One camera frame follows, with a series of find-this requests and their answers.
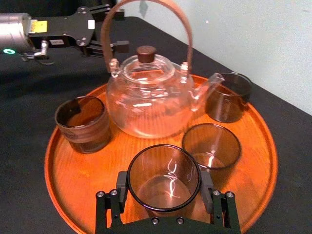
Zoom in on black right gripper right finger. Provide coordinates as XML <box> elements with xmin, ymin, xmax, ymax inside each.
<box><xmin>198</xmin><ymin>170</ymin><xmax>241</xmax><ymax>234</ymax></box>

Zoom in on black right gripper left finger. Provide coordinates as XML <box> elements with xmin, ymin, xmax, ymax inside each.
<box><xmin>95</xmin><ymin>170</ymin><xmax>131</xmax><ymax>234</ymax></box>

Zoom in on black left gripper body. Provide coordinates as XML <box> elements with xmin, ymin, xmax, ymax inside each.
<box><xmin>28</xmin><ymin>6</ymin><xmax>96</xmax><ymax>47</ymax></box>

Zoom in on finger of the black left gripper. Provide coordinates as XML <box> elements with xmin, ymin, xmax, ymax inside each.
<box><xmin>82</xmin><ymin>39</ymin><xmax>130</xmax><ymax>58</ymax></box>
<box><xmin>84</xmin><ymin>3</ymin><xmax>125</xmax><ymax>20</ymax></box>

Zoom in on smoky clear drinking glass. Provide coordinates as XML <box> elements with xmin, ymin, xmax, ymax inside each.
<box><xmin>127</xmin><ymin>144</ymin><xmax>202</xmax><ymax>219</ymax></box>
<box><xmin>182</xmin><ymin>123</ymin><xmax>242</xmax><ymax>170</ymax></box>

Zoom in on round orange wooden tray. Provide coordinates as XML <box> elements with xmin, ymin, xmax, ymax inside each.
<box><xmin>44</xmin><ymin>74</ymin><xmax>278</xmax><ymax>234</ymax></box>

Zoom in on glass teapot lid brown knob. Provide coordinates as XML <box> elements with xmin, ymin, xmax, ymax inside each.
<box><xmin>120</xmin><ymin>45</ymin><xmax>175</xmax><ymax>83</ymax></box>

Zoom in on smoky glass with wooden sleeve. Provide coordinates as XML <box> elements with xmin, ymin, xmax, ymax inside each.
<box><xmin>54</xmin><ymin>96</ymin><xmax>113</xmax><ymax>154</ymax></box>

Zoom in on black tablecloth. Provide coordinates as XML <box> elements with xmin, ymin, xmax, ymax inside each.
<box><xmin>0</xmin><ymin>16</ymin><xmax>312</xmax><ymax>234</ymax></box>

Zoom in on smoky glass with dark rim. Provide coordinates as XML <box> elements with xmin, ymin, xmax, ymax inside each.
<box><xmin>205</xmin><ymin>72</ymin><xmax>253</xmax><ymax>123</ymax></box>

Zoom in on thin dark cable silver plug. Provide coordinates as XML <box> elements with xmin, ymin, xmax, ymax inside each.
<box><xmin>20</xmin><ymin>39</ymin><xmax>56</xmax><ymax>66</ymax></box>

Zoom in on clear glass teapot wooden handle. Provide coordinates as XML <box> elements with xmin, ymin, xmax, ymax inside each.
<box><xmin>100</xmin><ymin>0</ymin><xmax>225</xmax><ymax>139</ymax></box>

